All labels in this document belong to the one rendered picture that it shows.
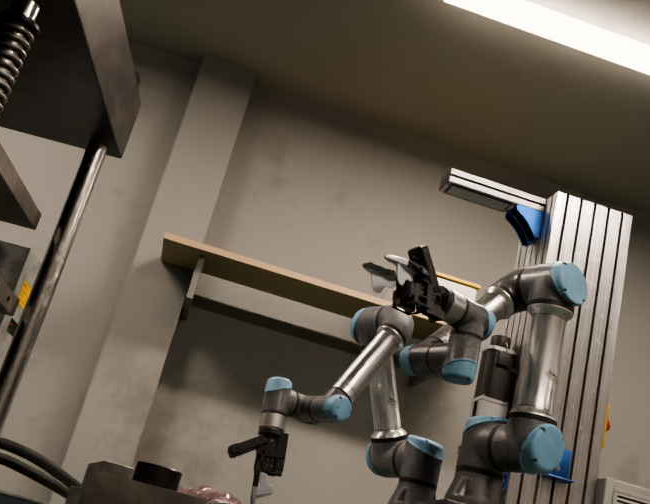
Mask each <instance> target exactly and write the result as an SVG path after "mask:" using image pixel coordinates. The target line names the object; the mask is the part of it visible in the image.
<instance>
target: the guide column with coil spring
mask: <svg viewBox="0 0 650 504"><path fill-rule="evenodd" d="M10 10H14V11H18V12H20V13H23V14H25V15H27V16H28V17H30V18H31V19H32V20H34V21H35V22H36V19H37V17H38V15H39V12H40V8H39V6H38V5H37V4H36V3H35V2H33V1H32V0H14V1H13V4H12V6H11V8H10ZM4 23H12V24H16V25H19V26H21V27H23V28H25V29H26V30H28V31H29V32H30V33H31V31H30V29H29V28H28V26H26V25H25V24H24V23H22V22H20V21H18V20H15V19H6V20H5V21H4ZM0 31H5V32H10V33H14V34H16V35H18V36H20V37H22V38H23V39H25V40H26V41H27V40H28V38H29V37H28V36H27V35H26V34H25V33H23V32H22V31H20V30H18V29H15V28H11V27H2V28H1V30H0ZM0 40H4V41H8V42H11V43H13V44H15V45H17V46H19V47H20V48H21V49H24V47H25V45H24V44H23V43H22V42H20V41H18V40H17V39H14V38H12V37H8V36H0ZM0 49H1V50H5V51H7V52H10V53H12V54H14V55H15V56H17V57H18V58H20V56H21V53H20V52H18V51H17V50H15V49H13V48H11V47H9V46H5V45H0ZM0 59H1V60H4V61H6V62H8V63H10V64H12V65H13V66H14V67H16V65H17V62H16V61H15V60H13V59H12V58H10V57H8V56H5V55H2V54H0ZM0 70H2V71H4V72H6V73H8V74H9V75H11V76H12V74H13V72H14V71H13V70H11V69H10V68H8V67H6V66H4V65H2V64H0ZM0 80H1V81H3V82H4V83H6V84H7V85H8V84H9V81H10V80H9V79H8V78H6V77H5V76H3V75H1V74H0ZM5 90H6V89H5V88H4V87H2V86H1V85H0V92H2V93H3V94H4V93H5ZM1 100H2V98H1V97H0V102H1Z"/></svg>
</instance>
